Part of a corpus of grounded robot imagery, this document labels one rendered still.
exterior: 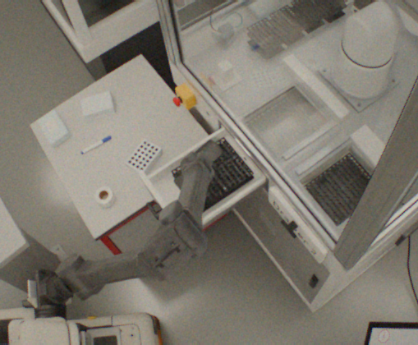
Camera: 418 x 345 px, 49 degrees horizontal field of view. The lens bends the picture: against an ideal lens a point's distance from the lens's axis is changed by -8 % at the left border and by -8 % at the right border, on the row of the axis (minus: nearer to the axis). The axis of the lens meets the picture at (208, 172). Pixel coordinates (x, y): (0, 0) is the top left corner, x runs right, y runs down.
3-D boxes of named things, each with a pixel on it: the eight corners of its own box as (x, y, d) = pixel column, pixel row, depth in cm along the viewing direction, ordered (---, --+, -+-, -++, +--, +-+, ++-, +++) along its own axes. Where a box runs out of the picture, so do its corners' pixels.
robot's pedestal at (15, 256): (46, 318, 240) (-26, 287, 172) (19, 274, 252) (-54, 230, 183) (89, 286, 246) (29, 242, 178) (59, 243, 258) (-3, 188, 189)
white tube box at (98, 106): (86, 122, 199) (83, 116, 194) (84, 106, 202) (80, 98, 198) (115, 113, 199) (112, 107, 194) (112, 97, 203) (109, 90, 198)
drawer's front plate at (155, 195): (187, 247, 167) (183, 237, 157) (143, 184, 178) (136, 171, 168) (192, 244, 167) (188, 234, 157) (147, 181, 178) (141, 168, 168)
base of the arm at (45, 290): (34, 269, 126) (37, 312, 121) (49, 262, 122) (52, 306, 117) (61, 273, 133) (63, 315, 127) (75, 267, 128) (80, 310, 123)
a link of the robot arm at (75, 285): (48, 284, 120) (62, 299, 122) (69, 275, 115) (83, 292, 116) (66, 263, 128) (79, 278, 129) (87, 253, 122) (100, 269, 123)
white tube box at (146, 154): (144, 177, 186) (141, 173, 182) (126, 167, 188) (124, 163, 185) (163, 153, 189) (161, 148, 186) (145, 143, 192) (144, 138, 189)
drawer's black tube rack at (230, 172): (201, 216, 169) (199, 209, 163) (173, 178, 176) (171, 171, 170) (254, 181, 173) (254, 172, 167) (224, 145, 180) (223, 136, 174)
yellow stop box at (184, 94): (186, 111, 187) (183, 101, 181) (175, 98, 190) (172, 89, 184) (196, 104, 188) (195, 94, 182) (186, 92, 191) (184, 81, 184)
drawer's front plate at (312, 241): (319, 264, 160) (323, 255, 150) (268, 200, 171) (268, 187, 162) (323, 260, 160) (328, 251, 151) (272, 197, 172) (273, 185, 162)
